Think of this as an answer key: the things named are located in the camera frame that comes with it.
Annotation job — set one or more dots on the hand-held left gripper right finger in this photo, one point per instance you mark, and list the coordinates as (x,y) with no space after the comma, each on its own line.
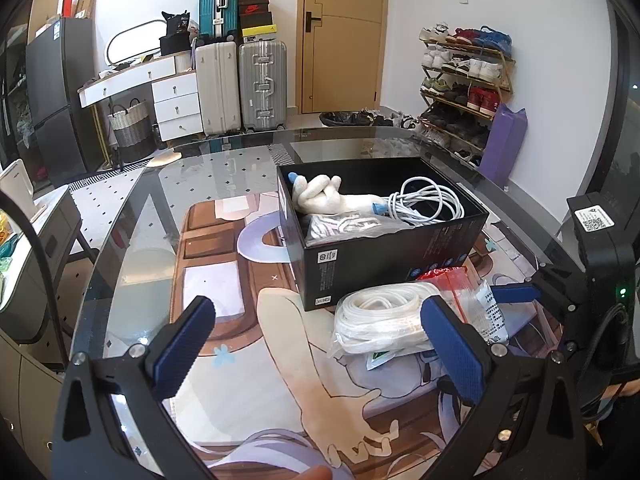
(452,355)

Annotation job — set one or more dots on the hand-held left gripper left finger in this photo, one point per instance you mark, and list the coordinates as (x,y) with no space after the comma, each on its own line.
(182,355)

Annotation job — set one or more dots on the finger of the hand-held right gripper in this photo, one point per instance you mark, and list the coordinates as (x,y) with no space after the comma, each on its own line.
(517,294)

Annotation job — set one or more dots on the white printed packet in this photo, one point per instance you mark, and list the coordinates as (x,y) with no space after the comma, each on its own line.
(487,312)

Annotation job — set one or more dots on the clear packet green label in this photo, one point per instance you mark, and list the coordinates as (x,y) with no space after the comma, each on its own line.
(382,358)

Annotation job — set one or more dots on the black cardboard box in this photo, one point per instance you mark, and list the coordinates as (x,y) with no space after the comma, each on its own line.
(375,270)

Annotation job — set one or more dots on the white plush toy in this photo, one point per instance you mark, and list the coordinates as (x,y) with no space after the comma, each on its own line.
(320,195)

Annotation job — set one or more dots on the person's left hand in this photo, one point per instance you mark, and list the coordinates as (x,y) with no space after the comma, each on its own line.
(310,474)

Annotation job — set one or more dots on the printed desk mat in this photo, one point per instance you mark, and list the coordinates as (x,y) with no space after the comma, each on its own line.
(280,360)

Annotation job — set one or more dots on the purple yoga mat bag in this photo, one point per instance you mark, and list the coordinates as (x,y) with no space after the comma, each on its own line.
(505,145)

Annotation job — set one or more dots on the grey side table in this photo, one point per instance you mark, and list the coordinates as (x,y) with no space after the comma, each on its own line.
(50,240)

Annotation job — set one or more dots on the beige round mat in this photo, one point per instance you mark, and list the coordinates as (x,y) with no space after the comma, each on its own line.
(166,157)

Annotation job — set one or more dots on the wooden shoe rack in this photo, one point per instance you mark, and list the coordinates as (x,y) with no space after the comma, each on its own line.
(505,85)

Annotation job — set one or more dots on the woven laundry basket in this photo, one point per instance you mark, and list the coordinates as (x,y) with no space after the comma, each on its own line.
(130,132)

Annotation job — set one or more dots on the rows of shoes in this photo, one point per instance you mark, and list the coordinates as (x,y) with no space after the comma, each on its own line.
(460,70)

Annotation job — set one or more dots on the white appliance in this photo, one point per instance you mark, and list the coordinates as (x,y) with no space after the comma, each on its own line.
(17,190)

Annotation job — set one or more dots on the white vanity desk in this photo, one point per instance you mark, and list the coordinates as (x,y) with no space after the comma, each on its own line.
(172,105)

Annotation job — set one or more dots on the white suitcase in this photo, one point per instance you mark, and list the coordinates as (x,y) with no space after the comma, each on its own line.
(217,90)

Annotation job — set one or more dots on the silver suitcase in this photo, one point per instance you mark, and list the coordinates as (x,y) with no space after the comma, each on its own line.
(262,85)

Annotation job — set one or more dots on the dark grey fridge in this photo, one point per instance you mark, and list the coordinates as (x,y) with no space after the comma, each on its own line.
(60,100)

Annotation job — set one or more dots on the tall glass cabinet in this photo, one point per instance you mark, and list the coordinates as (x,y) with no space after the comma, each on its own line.
(12,95)

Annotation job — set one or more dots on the wooden door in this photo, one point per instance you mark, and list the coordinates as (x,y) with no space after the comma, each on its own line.
(345,35)

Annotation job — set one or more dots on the oval mirror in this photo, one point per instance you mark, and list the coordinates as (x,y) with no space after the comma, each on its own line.
(132,42)

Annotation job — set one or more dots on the black bag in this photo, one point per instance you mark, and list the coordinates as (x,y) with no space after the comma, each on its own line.
(175,35)

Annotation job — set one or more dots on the yellow black shoe box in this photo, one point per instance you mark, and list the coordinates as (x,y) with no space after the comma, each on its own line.
(259,31)

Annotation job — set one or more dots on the plain black shoe box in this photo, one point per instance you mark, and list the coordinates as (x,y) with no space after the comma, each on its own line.
(256,20)

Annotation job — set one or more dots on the teal suitcase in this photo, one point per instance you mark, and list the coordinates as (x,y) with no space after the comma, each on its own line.
(217,5)

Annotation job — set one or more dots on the black shoe box red logo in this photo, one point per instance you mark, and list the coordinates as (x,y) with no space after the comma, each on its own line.
(254,9)

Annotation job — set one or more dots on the brown cardboard box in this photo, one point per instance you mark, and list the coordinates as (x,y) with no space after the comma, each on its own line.
(86,2)

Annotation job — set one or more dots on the red cardboard box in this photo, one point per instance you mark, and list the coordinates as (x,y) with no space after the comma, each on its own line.
(68,4)

